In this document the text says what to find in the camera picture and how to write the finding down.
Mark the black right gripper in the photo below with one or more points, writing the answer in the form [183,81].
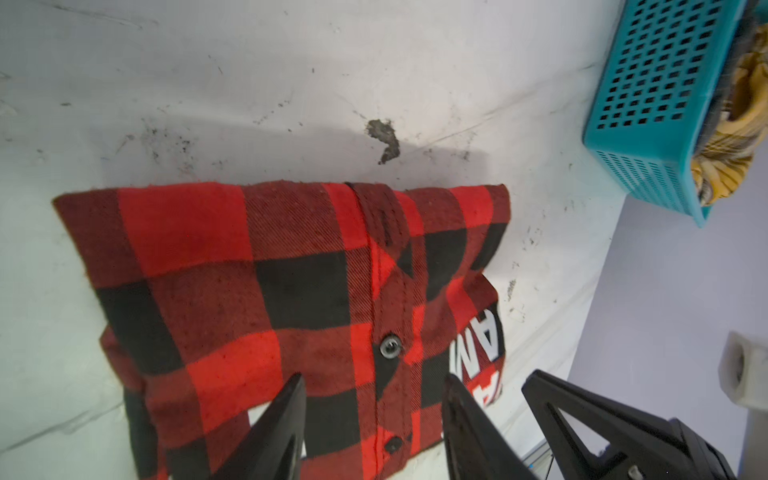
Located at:
[639,445]

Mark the dark grey shirt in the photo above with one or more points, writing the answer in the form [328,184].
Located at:
[720,105]

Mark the teal plastic basket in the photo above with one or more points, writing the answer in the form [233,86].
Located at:
[662,70]

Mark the red black plaid shirt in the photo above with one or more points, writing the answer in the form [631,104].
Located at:
[216,294]

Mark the yellow plaid shirt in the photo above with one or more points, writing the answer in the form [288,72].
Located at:
[722,165]

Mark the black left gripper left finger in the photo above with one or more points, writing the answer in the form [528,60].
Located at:
[272,447]

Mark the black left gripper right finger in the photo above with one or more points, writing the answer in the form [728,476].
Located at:
[475,450]

